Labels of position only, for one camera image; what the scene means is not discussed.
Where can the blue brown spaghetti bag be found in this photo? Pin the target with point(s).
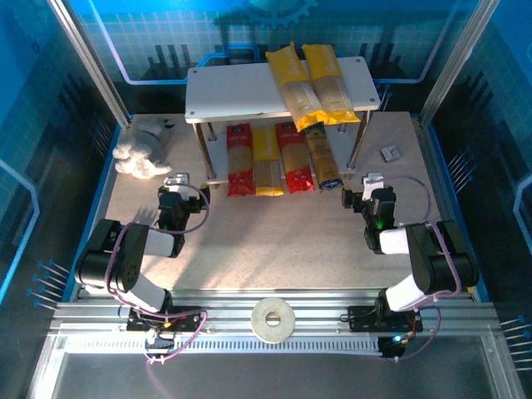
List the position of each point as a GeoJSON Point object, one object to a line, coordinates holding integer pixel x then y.
{"type": "Point", "coordinates": [324, 158]}

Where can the red spaghetti bag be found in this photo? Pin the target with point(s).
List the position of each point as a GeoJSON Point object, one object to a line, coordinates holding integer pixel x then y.
{"type": "Point", "coordinates": [240, 162]}
{"type": "Point", "coordinates": [294, 162]}

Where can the yellow spaghetti bag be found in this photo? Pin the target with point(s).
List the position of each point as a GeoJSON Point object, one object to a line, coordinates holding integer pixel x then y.
{"type": "Point", "coordinates": [267, 166]}
{"type": "Point", "coordinates": [297, 91]}
{"type": "Point", "coordinates": [332, 87]}

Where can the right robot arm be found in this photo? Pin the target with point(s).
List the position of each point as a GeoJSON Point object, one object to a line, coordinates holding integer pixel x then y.
{"type": "Point", "coordinates": [432, 257]}

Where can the white two-tier shelf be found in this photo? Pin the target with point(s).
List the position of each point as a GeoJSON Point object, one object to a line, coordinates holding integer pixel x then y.
{"type": "Point", "coordinates": [232, 91]}

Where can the small grey square block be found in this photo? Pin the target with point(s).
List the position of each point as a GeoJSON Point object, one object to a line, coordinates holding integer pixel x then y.
{"type": "Point", "coordinates": [390, 154]}

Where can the white plush toy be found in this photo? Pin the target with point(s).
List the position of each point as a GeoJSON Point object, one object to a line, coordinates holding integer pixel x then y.
{"type": "Point", "coordinates": [139, 156]}

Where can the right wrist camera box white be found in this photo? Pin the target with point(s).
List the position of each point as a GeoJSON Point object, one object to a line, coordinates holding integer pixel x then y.
{"type": "Point", "coordinates": [372, 183]}

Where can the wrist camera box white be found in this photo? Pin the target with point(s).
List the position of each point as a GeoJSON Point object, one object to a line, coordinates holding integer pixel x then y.
{"type": "Point", "coordinates": [372, 183]}
{"type": "Point", "coordinates": [176, 183]}

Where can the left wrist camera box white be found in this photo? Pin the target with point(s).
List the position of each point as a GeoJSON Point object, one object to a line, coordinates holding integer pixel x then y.
{"type": "Point", "coordinates": [176, 183]}

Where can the aluminium rail frame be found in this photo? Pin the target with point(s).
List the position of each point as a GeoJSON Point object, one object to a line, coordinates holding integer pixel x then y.
{"type": "Point", "coordinates": [324, 305]}

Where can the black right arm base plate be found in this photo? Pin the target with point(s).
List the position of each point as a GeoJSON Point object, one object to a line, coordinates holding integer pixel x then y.
{"type": "Point", "coordinates": [359, 319]}

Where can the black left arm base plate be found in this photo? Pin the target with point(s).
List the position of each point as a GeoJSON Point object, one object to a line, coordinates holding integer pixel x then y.
{"type": "Point", "coordinates": [189, 319]}

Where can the aluminium corner post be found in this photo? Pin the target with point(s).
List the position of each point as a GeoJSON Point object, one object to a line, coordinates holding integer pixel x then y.
{"type": "Point", "coordinates": [457, 62]}
{"type": "Point", "coordinates": [89, 62]}

